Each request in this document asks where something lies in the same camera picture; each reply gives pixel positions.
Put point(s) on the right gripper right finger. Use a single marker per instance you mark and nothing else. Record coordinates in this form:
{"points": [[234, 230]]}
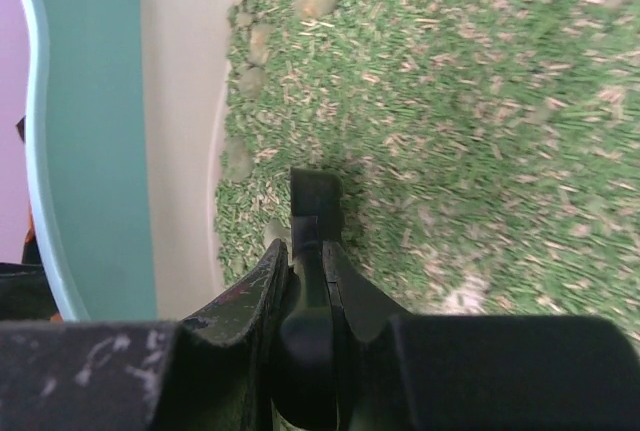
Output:
{"points": [[372, 350]]}

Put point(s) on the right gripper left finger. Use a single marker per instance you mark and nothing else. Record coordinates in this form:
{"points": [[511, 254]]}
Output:
{"points": [[228, 349]]}

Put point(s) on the black litter scoop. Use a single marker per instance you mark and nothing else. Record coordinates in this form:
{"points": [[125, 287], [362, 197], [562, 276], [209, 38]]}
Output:
{"points": [[302, 355]]}

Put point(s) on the teal litter box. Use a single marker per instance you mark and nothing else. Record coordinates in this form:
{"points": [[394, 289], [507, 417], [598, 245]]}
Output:
{"points": [[125, 117]]}

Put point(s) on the green cat litter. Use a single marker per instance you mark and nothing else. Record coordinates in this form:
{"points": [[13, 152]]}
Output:
{"points": [[488, 149]]}

